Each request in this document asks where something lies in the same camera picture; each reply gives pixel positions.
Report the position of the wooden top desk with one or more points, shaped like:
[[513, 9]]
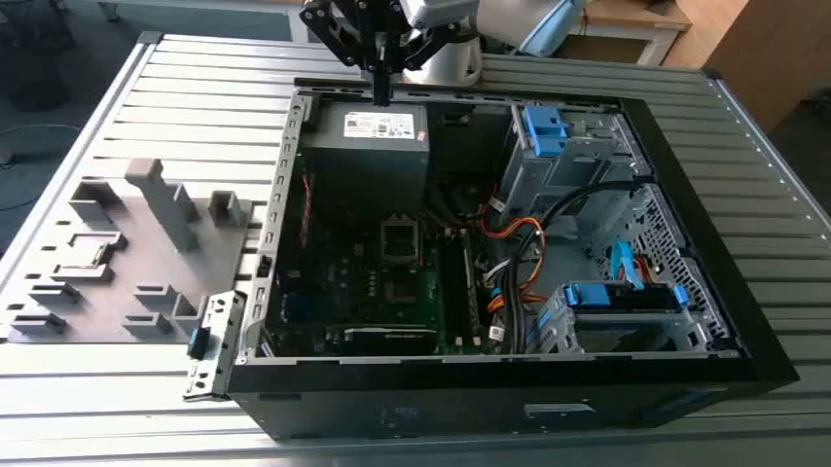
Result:
[[639, 17]]

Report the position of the wooden cabinet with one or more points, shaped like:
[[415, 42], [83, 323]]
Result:
[[773, 53]]

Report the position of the grey parts rack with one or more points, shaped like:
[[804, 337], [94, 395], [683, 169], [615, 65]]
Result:
[[150, 277]]

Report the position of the silver green CPU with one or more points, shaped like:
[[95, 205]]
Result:
[[87, 252]]

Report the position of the blue board connector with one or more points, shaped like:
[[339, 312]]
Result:
[[301, 309]]

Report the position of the grey power supply unit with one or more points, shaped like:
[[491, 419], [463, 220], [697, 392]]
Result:
[[383, 127]]

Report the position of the black open PC case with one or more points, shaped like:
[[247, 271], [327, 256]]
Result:
[[454, 404]]

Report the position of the grey metal disk bay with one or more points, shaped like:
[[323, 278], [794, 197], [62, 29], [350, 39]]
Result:
[[623, 321]]

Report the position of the black RAM slot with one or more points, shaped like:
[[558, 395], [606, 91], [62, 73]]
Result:
[[446, 287], [454, 287]]

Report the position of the green Dell motherboard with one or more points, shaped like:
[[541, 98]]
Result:
[[338, 292]]

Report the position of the grey metal drive cage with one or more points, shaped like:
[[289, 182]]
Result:
[[571, 170]]

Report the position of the blue black bracket latch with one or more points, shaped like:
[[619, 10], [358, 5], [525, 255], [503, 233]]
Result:
[[198, 343]]

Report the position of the grey hinged slot bracket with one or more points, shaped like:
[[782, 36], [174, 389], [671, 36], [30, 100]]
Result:
[[225, 311]]

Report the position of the hard disk in blue carrier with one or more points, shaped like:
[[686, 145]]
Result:
[[591, 296]]

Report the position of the blue drive bay latch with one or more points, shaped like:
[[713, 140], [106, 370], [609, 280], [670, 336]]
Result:
[[542, 121]]

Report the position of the pale blue teach pendant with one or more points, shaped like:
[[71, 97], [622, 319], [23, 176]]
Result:
[[553, 29]]

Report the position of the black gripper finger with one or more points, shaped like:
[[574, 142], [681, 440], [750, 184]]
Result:
[[331, 39], [391, 58]]

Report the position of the black round bin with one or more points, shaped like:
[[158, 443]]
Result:
[[35, 85]]

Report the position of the black graphics card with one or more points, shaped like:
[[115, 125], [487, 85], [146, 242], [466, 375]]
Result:
[[390, 338]]

